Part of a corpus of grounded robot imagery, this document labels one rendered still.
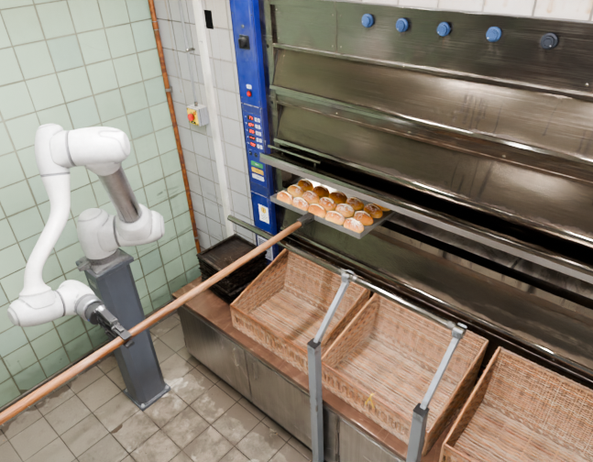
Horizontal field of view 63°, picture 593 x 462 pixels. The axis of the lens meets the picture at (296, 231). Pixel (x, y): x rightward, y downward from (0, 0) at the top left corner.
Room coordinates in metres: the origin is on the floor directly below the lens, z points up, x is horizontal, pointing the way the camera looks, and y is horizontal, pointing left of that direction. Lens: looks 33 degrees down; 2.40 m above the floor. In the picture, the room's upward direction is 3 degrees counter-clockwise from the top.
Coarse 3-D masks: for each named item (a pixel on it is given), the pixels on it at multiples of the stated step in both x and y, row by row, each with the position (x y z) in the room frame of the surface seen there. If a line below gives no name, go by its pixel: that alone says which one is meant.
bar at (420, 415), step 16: (240, 224) 1.94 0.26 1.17; (304, 256) 1.66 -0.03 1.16; (336, 272) 1.54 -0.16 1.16; (352, 272) 1.53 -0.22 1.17; (368, 288) 1.44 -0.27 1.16; (336, 304) 1.46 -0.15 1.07; (400, 304) 1.34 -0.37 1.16; (416, 304) 1.32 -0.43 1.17; (432, 320) 1.25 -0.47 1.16; (448, 320) 1.23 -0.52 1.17; (320, 336) 1.38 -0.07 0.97; (320, 352) 1.36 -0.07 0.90; (448, 352) 1.15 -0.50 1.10; (320, 368) 1.36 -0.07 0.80; (320, 384) 1.36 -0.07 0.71; (432, 384) 1.09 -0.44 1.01; (320, 400) 1.36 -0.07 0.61; (320, 416) 1.35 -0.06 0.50; (416, 416) 1.02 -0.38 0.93; (320, 432) 1.35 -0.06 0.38; (416, 432) 1.02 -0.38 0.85; (320, 448) 1.35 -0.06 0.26; (416, 448) 1.01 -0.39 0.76
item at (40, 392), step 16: (272, 240) 1.73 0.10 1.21; (256, 256) 1.65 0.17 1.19; (224, 272) 1.53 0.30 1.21; (176, 304) 1.35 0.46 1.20; (144, 320) 1.28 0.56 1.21; (96, 352) 1.14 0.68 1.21; (80, 368) 1.08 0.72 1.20; (48, 384) 1.01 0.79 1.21; (32, 400) 0.96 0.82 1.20; (0, 416) 0.91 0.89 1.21
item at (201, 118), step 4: (192, 104) 2.68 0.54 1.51; (200, 104) 2.67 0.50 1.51; (188, 108) 2.65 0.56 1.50; (192, 108) 2.62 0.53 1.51; (196, 108) 2.61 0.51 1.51; (200, 108) 2.62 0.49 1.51; (204, 108) 2.64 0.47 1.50; (188, 112) 2.65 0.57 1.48; (192, 112) 2.62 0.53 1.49; (196, 112) 2.60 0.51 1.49; (200, 112) 2.61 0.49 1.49; (204, 112) 2.63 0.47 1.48; (196, 116) 2.60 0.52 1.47; (200, 116) 2.61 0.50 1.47; (204, 116) 2.63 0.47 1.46; (192, 120) 2.63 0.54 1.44; (196, 120) 2.61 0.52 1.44; (200, 120) 2.60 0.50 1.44; (204, 120) 2.63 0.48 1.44; (208, 120) 2.64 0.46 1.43; (192, 124) 2.64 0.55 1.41; (196, 124) 2.61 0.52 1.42; (200, 124) 2.60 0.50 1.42; (204, 124) 2.62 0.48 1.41
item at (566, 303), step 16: (384, 224) 1.86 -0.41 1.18; (400, 240) 1.77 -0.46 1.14; (416, 240) 1.72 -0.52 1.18; (432, 240) 1.71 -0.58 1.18; (448, 256) 1.61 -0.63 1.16; (464, 256) 1.58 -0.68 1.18; (480, 272) 1.51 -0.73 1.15; (496, 272) 1.47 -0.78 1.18; (512, 272) 1.46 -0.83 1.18; (528, 288) 1.38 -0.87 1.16; (544, 288) 1.36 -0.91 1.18; (560, 288) 1.36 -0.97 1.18; (560, 304) 1.30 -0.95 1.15; (576, 304) 1.27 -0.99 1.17; (592, 304) 1.26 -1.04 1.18
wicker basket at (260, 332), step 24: (288, 264) 2.17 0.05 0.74; (312, 264) 2.07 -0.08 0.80; (264, 288) 2.04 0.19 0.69; (288, 288) 2.13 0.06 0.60; (312, 288) 2.03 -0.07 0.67; (336, 288) 1.94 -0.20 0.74; (360, 288) 1.86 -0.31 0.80; (240, 312) 1.81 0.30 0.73; (264, 312) 1.95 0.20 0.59; (288, 312) 1.94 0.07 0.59; (312, 312) 1.93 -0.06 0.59; (264, 336) 1.71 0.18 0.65; (288, 336) 1.76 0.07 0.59; (312, 336) 1.75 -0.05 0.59; (336, 336) 1.64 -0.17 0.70; (288, 360) 1.60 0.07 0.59
